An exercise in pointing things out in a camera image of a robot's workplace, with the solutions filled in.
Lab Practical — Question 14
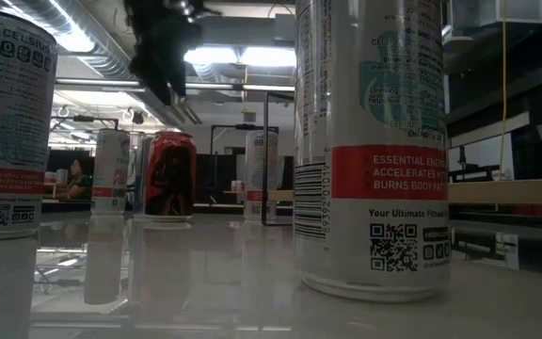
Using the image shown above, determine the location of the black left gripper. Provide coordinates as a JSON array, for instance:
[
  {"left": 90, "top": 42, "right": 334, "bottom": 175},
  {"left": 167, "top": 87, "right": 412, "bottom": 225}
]
[{"left": 122, "top": 0, "right": 223, "bottom": 105}]

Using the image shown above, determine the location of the red soda can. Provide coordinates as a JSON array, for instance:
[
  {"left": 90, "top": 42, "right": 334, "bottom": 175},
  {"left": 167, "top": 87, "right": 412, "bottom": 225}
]
[{"left": 143, "top": 130, "right": 198, "bottom": 223}]

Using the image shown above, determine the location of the white Celsius energy drink can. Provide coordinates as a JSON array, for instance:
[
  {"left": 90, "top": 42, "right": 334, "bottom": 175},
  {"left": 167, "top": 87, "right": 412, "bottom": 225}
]
[
  {"left": 244, "top": 129, "right": 280, "bottom": 221},
  {"left": 90, "top": 128, "right": 131, "bottom": 217},
  {"left": 293, "top": 0, "right": 452, "bottom": 303},
  {"left": 0, "top": 9, "right": 59, "bottom": 242}
]

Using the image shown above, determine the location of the long ceiling light tube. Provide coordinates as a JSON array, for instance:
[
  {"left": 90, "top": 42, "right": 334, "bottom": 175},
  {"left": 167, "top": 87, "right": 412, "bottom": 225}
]
[{"left": 55, "top": 77, "right": 295, "bottom": 93}]

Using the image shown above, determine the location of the bright ceiling light panel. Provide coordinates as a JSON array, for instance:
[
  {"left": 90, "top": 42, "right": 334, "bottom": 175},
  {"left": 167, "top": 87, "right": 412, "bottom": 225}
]
[{"left": 183, "top": 45, "right": 297, "bottom": 68}]

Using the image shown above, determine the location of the black partition panel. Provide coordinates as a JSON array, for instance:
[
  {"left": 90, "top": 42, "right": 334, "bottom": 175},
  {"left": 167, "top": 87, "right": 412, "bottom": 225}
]
[{"left": 194, "top": 153, "right": 247, "bottom": 204}]

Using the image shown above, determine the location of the person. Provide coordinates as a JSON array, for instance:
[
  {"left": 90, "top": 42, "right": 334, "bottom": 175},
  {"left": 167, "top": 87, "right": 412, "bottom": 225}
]
[{"left": 56, "top": 157, "right": 94, "bottom": 202}]

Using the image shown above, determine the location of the white hanging box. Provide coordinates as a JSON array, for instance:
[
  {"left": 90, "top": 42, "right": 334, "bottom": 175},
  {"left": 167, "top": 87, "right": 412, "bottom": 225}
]
[{"left": 479, "top": 0, "right": 542, "bottom": 25}]

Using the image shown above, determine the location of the silver spiral ventilation duct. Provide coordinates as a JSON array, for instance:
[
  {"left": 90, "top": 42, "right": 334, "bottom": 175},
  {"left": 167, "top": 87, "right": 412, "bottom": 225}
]
[{"left": 0, "top": 0, "right": 173, "bottom": 124}]

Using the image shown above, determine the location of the yellow hanging cable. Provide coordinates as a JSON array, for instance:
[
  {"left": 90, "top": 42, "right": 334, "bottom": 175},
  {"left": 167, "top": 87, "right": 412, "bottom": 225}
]
[{"left": 499, "top": 21, "right": 508, "bottom": 183}]

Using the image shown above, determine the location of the wooden shelf with black frame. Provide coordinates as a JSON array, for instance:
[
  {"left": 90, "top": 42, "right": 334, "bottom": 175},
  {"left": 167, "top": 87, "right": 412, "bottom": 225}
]
[{"left": 261, "top": 90, "right": 542, "bottom": 227}]

